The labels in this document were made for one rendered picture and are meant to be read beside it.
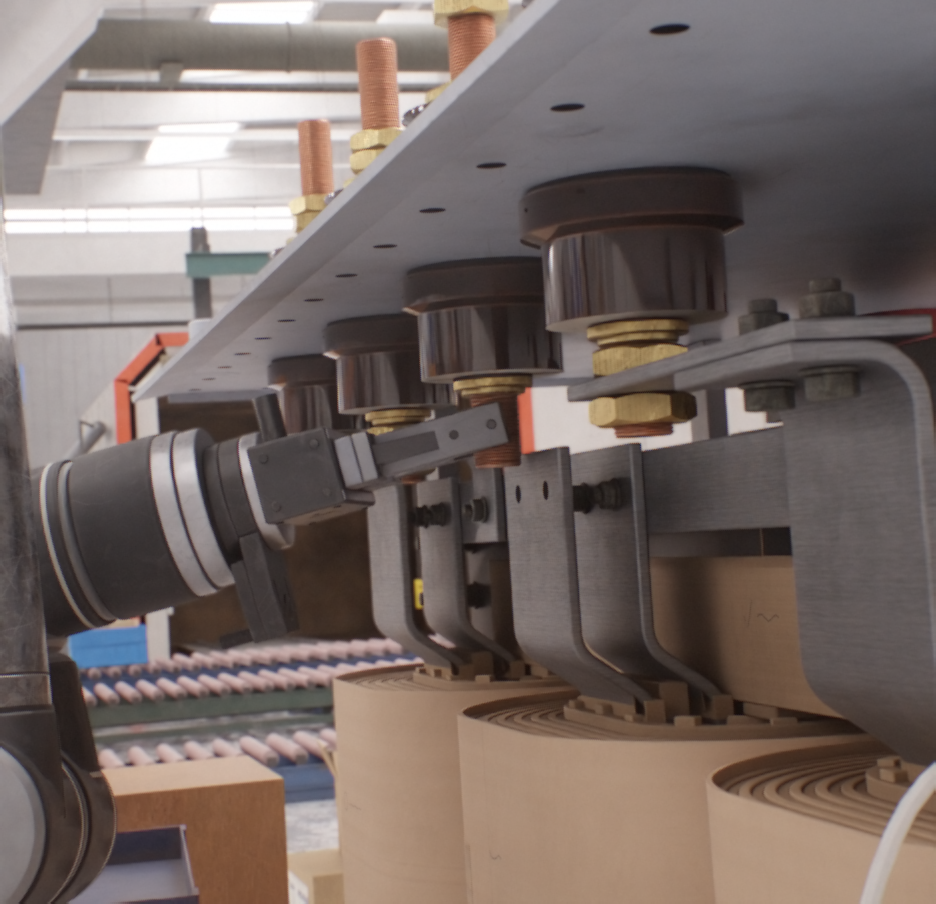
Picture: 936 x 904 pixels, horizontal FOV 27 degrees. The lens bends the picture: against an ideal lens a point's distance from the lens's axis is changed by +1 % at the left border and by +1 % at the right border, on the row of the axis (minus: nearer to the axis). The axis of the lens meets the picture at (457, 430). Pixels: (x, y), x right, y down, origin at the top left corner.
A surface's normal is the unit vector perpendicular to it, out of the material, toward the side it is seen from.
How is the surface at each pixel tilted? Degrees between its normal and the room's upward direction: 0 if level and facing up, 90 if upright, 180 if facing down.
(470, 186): 180
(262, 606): 112
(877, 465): 90
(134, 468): 54
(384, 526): 90
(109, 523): 87
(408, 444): 84
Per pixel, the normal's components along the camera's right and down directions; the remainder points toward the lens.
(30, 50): 0.25, -0.07
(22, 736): 0.76, -0.21
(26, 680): 0.88, -0.19
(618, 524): -0.97, 0.04
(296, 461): -0.10, -0.05
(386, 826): -0.88, 0.03
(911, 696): -0.87, 0.43
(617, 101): 0.06, 1.00
